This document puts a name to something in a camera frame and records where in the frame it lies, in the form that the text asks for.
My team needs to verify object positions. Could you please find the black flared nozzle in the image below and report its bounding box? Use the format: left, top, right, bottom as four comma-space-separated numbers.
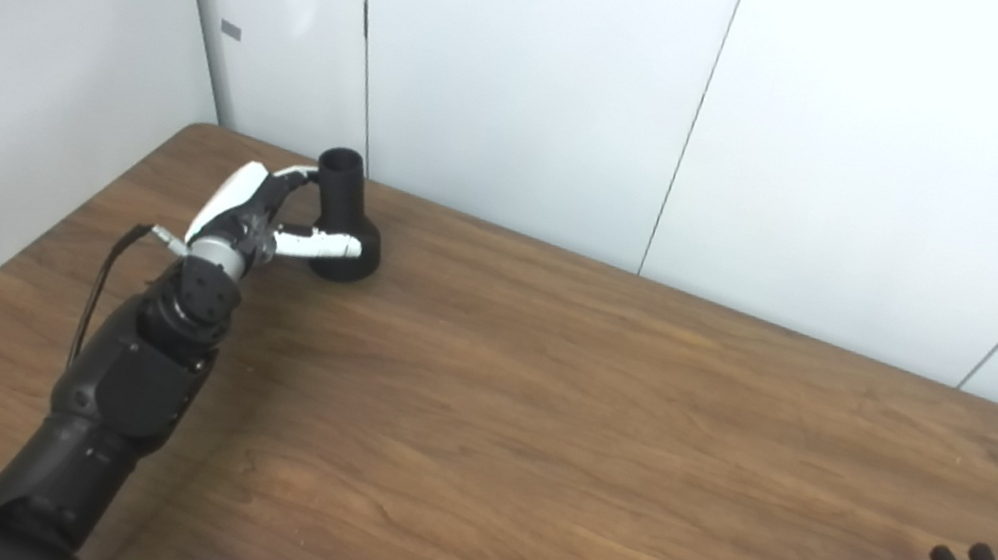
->
299, 145, 399, 289

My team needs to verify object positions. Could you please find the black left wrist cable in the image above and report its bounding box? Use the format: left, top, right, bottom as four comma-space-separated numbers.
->
66, 214, 194, 388

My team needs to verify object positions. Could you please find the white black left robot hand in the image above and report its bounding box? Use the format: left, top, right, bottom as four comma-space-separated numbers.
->
180, 148, 375, 289

